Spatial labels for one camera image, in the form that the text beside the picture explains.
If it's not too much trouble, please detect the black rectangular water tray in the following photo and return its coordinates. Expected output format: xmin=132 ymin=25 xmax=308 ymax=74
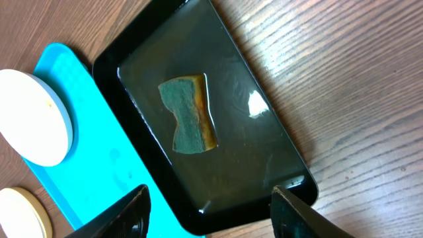
xmin=93 ymin=0 xmax=319 ymax=235

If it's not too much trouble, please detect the green and yellow sponge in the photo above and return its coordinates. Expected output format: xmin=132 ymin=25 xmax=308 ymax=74
xmin=158 ymin=75 xmax=217 ymax=154

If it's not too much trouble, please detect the white plate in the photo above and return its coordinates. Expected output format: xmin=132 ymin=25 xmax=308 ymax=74
xmin=1 ymin=187 xmax=53 ymax=238
xmin=1 ymin=69 xmax=73 ymax=167

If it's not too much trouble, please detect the teal plastic tray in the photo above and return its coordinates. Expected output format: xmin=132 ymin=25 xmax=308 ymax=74
xmin=27 ymin=43 xmax=191 ymax=237

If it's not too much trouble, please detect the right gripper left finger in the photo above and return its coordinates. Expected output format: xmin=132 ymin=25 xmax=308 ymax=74
xmin=66 ymin=184 xmax=151 ymax=238

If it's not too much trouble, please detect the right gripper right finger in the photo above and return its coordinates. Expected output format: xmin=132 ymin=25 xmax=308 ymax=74
xmin=270 ymin=186 xmax=353 ymax=238

